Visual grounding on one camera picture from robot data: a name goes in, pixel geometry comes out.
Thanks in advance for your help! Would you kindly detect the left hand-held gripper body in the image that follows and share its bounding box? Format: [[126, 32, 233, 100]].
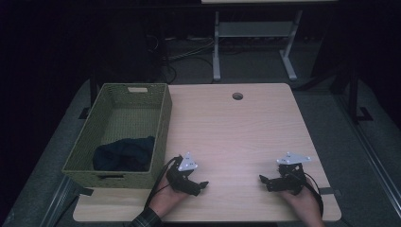
[[166, 151, 202, 197]]

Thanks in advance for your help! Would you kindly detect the black metal stand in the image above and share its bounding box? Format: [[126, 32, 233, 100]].
[[327, 62, 375, 125]]

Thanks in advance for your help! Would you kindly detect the dark navy printed garment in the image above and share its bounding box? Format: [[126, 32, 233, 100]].
[[92, 135, 156, 173]]

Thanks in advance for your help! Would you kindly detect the person's left hand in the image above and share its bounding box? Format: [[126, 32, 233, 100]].
[[148, 174, 191, 219]]

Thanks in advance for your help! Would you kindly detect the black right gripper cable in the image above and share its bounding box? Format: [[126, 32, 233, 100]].
[[301, 175, 325, 219]]

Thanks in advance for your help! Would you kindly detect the grey tape strip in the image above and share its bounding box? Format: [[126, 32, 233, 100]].
[[318, 186, 342, 197], [74, 185, 95, 197]]

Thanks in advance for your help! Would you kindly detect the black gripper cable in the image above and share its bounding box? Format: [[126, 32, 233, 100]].
[[144, 155, 183, 212], [301, 175, 325, 219]]

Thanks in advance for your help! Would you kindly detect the green woven basket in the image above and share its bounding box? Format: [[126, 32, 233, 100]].
[[61, 82, 173, 190]]

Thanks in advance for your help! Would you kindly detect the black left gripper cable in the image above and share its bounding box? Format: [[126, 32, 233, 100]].
[[144, 155, 183, 212]]

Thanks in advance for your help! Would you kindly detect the person's right hand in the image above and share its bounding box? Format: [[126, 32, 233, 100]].
[[278, 179, 326, 227]]

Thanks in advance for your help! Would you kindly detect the metal floor rail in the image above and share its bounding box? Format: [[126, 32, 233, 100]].
[[38, 174, 80, 227], [334, 94, 401, 219]]

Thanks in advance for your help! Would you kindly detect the bundle of floor cables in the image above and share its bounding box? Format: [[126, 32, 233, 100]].
[[146, 33, 218, 85]]

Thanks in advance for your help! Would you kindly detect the white metal rack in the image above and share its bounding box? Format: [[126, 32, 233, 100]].
[[200, 0, 339, 82]]

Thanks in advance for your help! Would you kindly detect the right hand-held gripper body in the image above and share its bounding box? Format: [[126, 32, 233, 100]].
[[268, 151, 312, 195]]

